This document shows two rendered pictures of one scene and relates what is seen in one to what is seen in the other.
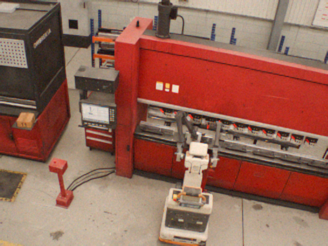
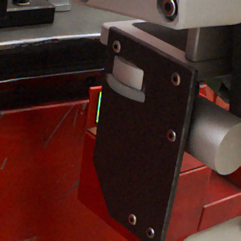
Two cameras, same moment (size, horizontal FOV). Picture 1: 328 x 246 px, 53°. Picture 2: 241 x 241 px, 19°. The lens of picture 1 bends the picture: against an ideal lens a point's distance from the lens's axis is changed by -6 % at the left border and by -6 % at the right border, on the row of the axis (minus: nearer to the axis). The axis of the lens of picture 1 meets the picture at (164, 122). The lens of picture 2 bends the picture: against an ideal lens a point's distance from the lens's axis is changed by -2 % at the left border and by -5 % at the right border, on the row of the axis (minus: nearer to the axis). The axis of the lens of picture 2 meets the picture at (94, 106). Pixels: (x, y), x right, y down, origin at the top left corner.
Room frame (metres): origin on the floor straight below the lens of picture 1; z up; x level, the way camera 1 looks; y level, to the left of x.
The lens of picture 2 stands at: (2.78, 0.07, 1.22)
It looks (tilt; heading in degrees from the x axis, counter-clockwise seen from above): 24 degrees down; 317
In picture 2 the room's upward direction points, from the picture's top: 7 degrees clockwise
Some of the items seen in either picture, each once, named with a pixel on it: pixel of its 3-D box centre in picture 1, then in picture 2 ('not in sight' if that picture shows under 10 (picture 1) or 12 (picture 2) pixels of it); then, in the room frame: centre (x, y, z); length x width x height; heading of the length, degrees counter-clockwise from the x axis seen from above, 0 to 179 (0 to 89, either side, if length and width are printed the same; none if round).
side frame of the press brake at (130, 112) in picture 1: (132, 102); not in sight; (4.07, 0.49, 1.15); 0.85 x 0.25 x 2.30; 171
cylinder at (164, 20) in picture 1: (170, 18); not in sight; (3.96, 0.06, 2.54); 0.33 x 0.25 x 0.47; 81
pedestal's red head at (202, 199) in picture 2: (208, 164); (171, 157); (3.38, -0.65, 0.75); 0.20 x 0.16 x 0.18; 85
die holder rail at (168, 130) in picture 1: (157, 127); not in sight; (3.83, 0.10, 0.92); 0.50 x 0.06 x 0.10; 81
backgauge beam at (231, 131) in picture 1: (224, 127); not in sight; (3.98, -0.89, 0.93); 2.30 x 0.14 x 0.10; 81
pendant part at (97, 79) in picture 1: (97, 101); not in sight; (3.49, 0.86, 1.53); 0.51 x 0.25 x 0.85; 85
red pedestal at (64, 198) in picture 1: (61, 182); not in sight; (3.05, 1.34, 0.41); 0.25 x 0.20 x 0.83; 171
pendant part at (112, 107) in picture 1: (99, 113); not in sight; (3.40, 0.82, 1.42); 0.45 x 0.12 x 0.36; 85
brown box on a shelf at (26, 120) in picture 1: (24, 120); not in sight; (3.56, 1.96, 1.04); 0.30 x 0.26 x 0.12; 86
